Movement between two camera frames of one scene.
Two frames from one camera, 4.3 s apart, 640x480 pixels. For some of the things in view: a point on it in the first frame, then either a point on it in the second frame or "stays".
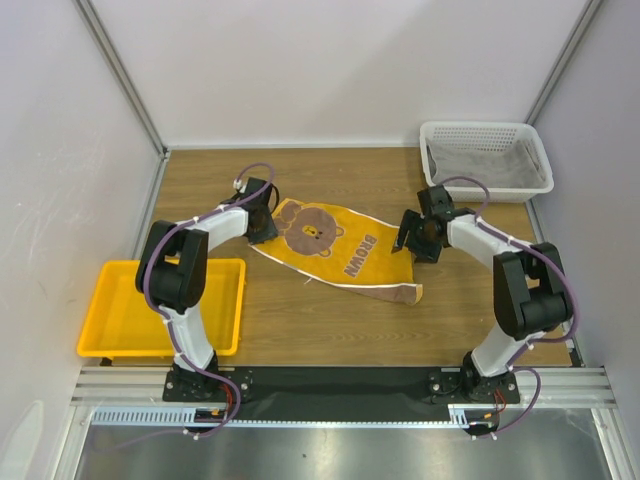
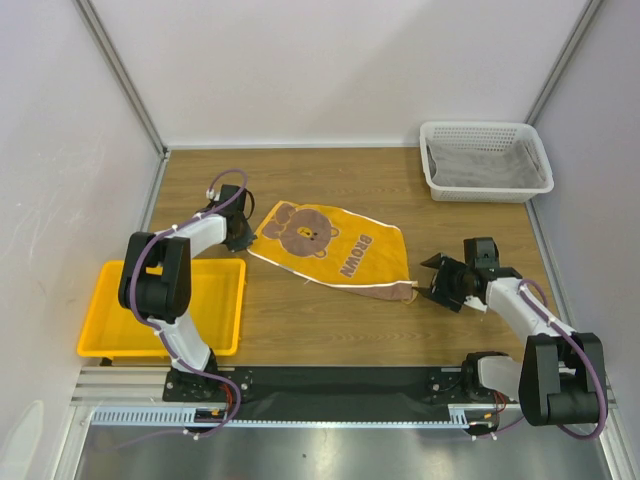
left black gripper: (267, 234) to (245, 241)
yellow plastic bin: (122, 324) stays
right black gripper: (417, 245) to (447, 282)
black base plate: (344, 393) stays
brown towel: (341, 251) stays
